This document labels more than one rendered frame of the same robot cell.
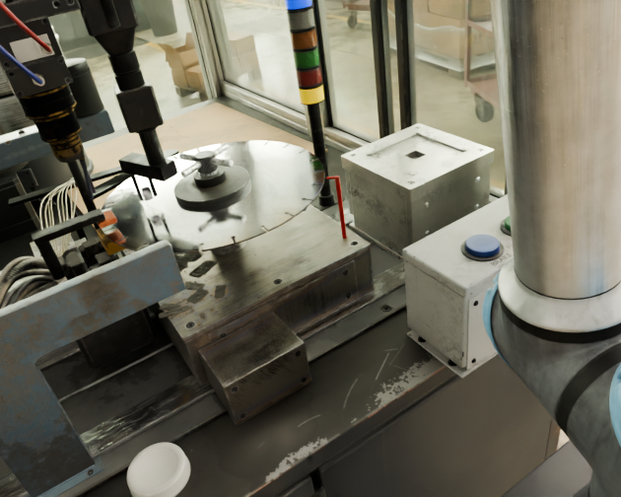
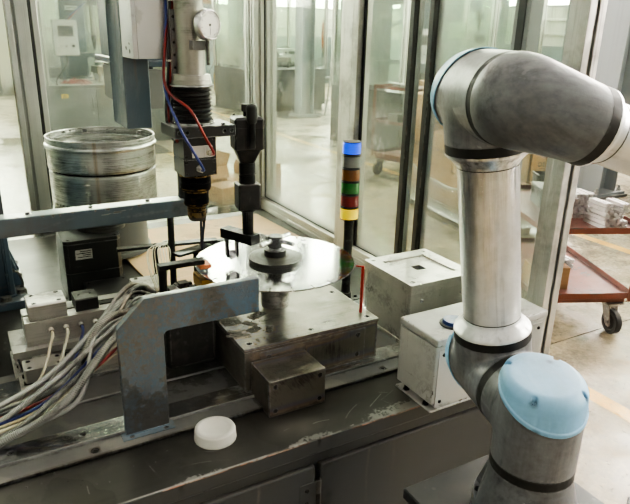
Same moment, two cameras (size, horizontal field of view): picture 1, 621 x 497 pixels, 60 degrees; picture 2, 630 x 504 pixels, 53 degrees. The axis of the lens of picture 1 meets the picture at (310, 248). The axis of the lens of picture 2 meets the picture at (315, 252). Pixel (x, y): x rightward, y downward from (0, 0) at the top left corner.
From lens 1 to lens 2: 0.53 m
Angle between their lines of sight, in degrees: 14
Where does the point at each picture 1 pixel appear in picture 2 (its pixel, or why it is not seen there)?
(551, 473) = (478, 465)
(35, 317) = (175, 302)
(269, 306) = (303, 344)
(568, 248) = (486, 295)
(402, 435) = (382, 459)
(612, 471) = (497, 414)
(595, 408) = (493, 384)
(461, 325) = (433, 370)
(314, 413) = (325, 418)
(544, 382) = (472, 378)
